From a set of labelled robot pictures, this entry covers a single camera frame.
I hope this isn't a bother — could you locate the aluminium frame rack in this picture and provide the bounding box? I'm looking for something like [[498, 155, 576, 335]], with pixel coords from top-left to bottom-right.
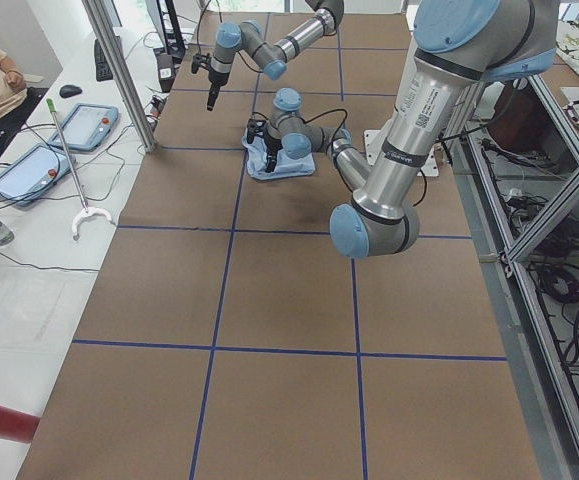
[[451, 60, 579, 479]]

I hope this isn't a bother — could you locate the blue teach pendant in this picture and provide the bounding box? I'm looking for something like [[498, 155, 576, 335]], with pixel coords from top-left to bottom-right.
[[60, 103, 119, 153], [0, 144, 71, 206]]

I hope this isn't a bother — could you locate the aluminium frame post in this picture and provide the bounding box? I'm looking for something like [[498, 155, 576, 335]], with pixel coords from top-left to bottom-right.
[[82, 0, 156, 153]]

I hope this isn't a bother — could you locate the black keyboard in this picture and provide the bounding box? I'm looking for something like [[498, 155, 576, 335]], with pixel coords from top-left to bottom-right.
[[93, 39, 113, 82]]

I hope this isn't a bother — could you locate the white central pedestal column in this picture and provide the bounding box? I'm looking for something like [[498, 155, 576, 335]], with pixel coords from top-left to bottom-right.
[[363, 129, 439, 178]]

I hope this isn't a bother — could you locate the black power adapter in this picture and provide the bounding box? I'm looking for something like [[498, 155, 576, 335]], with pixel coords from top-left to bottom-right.
[[156, 52, 176, 93]]

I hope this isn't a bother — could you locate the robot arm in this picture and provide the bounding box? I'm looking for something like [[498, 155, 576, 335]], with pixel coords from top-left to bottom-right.
[[264, 1, 559, 258], [192, 1, 345, 111]]

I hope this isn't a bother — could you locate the far blue teach pendant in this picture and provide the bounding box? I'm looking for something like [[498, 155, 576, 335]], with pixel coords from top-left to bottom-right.
[[60, 103, 119, 153]]

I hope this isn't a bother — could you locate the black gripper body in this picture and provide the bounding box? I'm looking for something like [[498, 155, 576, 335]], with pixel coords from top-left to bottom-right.
[[208, 68, 230, 87], [263, 132, 282, 153]]

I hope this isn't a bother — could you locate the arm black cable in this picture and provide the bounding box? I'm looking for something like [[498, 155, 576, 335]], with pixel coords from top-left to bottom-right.
[[194, 0, 220, 56], [303, 108, 428, 207]]

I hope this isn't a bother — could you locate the black computer mouse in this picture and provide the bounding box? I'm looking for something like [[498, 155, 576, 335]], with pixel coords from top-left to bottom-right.
[[59, 84, 83, 99]]

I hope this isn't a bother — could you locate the reacher grabber stick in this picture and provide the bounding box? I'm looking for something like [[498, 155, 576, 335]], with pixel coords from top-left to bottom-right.
[[46, 98, 115, 241]]

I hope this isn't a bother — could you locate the red cylinder tube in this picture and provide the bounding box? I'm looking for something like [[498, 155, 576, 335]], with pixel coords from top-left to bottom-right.
[[0, 405, 40, 444]]

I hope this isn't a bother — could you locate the light blue t-shirt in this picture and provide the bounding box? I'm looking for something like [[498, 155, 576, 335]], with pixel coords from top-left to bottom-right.
[[242, 133, 315, 180]]

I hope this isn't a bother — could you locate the near blue teach pendant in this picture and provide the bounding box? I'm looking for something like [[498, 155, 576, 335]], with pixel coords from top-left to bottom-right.
[[0, 144, 71, 206]]

